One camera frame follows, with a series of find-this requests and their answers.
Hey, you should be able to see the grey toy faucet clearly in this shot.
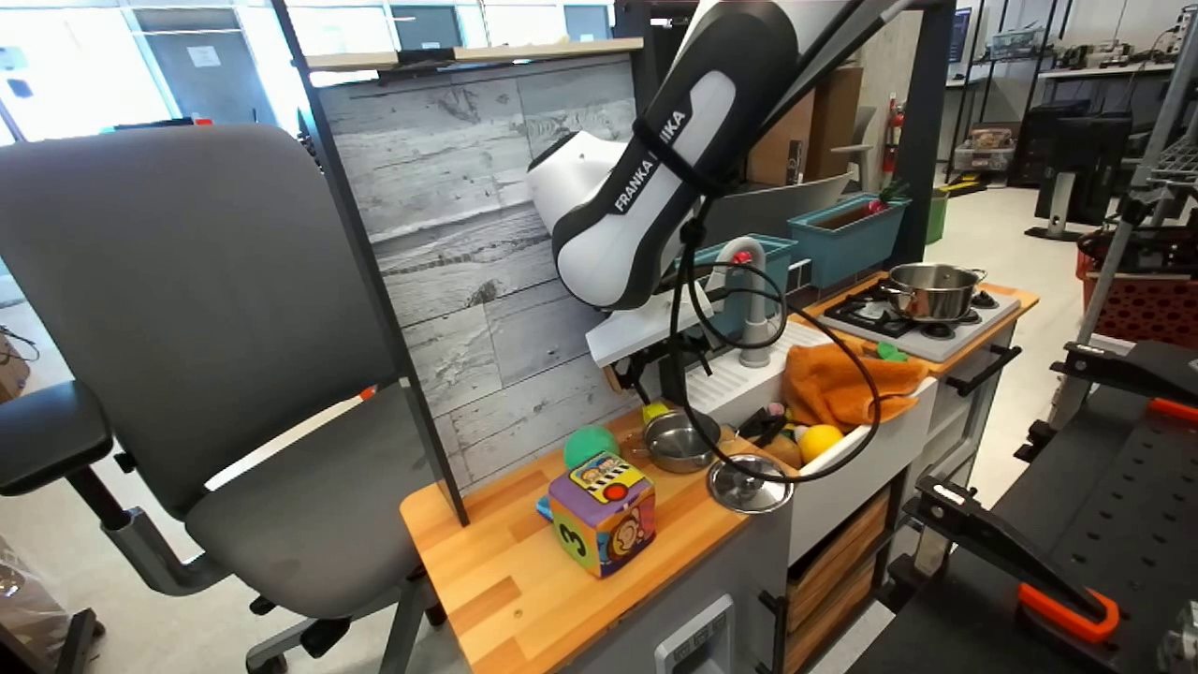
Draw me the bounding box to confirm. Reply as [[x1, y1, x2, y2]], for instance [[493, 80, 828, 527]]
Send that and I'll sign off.
[[716, 231, 790, 369]]

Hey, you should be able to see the grey office chair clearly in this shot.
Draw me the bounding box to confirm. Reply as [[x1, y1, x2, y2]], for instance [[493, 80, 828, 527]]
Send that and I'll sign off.
[[0, 121, 441, 674]]

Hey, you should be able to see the yellow toy fruit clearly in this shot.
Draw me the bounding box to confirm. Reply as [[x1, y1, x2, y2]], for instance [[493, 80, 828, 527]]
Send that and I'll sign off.
[[795, 418, 851, 463]]

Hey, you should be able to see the black clamp with orange handle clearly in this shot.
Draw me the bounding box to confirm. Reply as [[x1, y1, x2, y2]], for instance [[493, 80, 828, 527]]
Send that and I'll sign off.
[[914, 477, 1127, 654]]

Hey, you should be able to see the black metal frame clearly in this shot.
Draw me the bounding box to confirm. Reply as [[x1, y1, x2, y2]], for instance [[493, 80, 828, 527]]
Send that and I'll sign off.
[[271, 0, 954, 527]]

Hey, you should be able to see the small steel plate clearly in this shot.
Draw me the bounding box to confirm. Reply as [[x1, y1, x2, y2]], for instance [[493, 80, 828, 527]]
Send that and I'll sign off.
[[705, 453, 796, 522]]

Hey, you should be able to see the small steel bowl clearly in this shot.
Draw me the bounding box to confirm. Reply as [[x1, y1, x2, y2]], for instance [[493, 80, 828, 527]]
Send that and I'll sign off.
[[640, 404, 725, 479]]

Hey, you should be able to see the cardboard box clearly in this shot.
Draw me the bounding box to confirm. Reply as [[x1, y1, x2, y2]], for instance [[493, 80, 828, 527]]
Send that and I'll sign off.
[[745, 57, 867, 190]]

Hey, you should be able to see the colourful soft toy cube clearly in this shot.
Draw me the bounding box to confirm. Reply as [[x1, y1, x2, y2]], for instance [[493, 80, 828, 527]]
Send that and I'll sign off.
[[539, 453, 660, 580]]

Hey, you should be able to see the teal planter with plant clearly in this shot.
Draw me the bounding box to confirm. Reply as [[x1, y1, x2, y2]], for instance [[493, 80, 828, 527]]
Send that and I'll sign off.
[[781, 190, 914, 297]]

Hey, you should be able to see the wooden toy kitchen unit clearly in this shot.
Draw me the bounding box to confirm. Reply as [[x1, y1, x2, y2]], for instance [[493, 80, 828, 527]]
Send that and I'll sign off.
[[396, 277, 1043, 674]]

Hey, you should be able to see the orange cloth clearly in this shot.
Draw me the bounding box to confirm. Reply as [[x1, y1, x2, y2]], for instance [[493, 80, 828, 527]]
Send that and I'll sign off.
[[774, 336, 935, 434]]

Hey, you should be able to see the grey wrist camera bar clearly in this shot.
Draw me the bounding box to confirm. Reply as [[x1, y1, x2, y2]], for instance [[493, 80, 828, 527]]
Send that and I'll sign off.
[[585, 293, 741, 374]]

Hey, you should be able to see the steel cooking pot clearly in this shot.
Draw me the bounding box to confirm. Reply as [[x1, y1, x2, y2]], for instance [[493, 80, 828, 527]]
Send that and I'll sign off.
[[872, 257, 994, 327]]

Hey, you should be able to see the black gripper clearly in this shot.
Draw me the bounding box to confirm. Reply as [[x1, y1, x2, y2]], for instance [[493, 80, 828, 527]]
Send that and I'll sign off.
[[617, 332, 719, 414]]

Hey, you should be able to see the grey toy stove top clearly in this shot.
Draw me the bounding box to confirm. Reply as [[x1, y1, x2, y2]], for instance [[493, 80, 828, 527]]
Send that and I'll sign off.
[[814, 275, 1027, 366]]

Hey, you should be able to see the red fire extinguisher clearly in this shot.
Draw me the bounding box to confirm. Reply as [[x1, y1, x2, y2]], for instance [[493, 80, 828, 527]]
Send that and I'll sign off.
[[880, 96, 906, 181]]

